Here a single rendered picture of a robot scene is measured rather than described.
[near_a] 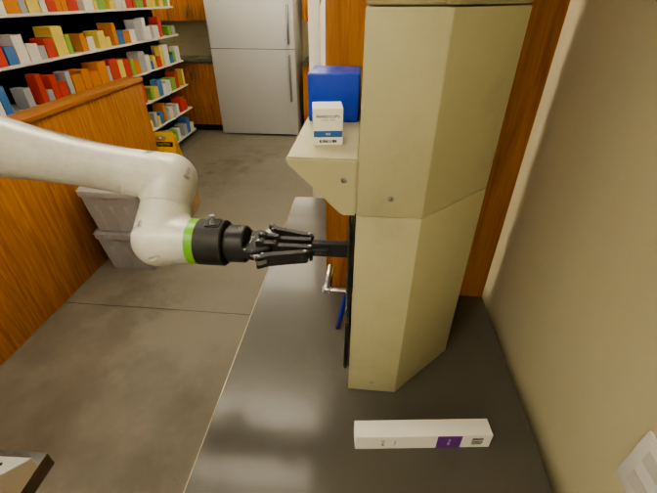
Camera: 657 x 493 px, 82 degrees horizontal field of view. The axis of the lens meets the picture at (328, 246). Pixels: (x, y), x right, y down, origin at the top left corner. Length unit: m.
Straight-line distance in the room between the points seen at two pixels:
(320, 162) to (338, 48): 0.39
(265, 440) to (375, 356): 0.29
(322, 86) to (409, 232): 0.33
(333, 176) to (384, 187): 0.08
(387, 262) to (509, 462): 0.49
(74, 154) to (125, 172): 0.09
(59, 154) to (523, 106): 0.96
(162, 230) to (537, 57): 0.85
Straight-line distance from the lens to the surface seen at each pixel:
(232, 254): 0.74
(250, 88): 5.77
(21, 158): 0.87
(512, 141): 1.04
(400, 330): 0.81
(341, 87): 0.78
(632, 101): 0.81
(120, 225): 3.00
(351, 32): 0.93
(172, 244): 0.77
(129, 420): 2.24
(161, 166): 0.82
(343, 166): 0.60
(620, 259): 0.77
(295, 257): 0.71
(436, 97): 0.58
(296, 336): 1.07
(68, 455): 2.26
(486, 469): 0.92
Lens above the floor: 1.72
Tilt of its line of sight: 34 degrees down
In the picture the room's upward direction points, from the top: straight up
